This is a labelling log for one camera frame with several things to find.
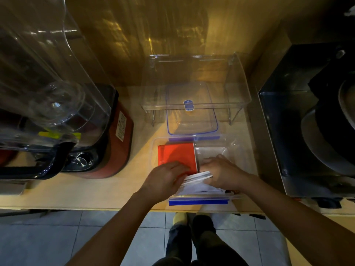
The person's left hand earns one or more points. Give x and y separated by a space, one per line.
159 185

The person's right hand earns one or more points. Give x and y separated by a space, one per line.
226 175

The person's left thumb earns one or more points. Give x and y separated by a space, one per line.
181 182

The person's right thumb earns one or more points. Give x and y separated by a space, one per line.
206 169

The white bags bundle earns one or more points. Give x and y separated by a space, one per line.
195 183

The red packet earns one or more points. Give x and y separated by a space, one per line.
177 153

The person's right forearm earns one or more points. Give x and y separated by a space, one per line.
294 221

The person's left forearm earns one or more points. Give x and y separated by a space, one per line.
111 235

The clear plastic food container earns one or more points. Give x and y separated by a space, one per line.
205 152

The clear zip bag blue strip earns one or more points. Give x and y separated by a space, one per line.
230 149
198 202

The person's yellow shoe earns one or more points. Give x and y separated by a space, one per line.
179 218

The clear lid with blue rim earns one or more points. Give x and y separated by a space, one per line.
191 113

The person's legs in dark trousers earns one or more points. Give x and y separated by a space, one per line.
205 243

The red blender base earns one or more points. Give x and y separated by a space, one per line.
116 141

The clear acrylic display case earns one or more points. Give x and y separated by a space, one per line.
194 77

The steel appliance box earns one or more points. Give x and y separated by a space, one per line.
291 121

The grey metal pan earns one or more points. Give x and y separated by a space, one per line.
327 146

